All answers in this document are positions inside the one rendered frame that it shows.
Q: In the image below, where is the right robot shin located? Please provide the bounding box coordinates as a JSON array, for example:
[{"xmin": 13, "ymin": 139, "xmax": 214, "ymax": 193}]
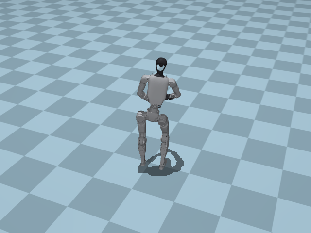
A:
[{"xmin": 160, "ymin": 136, "xmax": 169, "ymax": 166}]

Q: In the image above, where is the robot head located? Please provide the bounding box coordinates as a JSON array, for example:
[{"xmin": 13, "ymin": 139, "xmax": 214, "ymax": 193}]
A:
[{"xmin": 154, "ymin": 57, "xmax": 167, "ymax": 78}]

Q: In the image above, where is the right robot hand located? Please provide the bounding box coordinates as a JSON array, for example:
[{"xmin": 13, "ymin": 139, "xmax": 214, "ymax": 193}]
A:
[{"xmin": 165, "ymin": 94, "xmax": 173, "ymax": 100}]

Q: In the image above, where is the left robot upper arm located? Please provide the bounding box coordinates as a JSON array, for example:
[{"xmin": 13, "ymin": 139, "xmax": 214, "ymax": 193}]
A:
[{"xmin": 137, "ymin": 75, "xmax": 150, "ymax": 98}]

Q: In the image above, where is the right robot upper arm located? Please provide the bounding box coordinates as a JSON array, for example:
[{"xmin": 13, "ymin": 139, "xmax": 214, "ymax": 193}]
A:
[{"xmin": 169, "ymin": 78, "xmax": 181, "ymax": 98}]

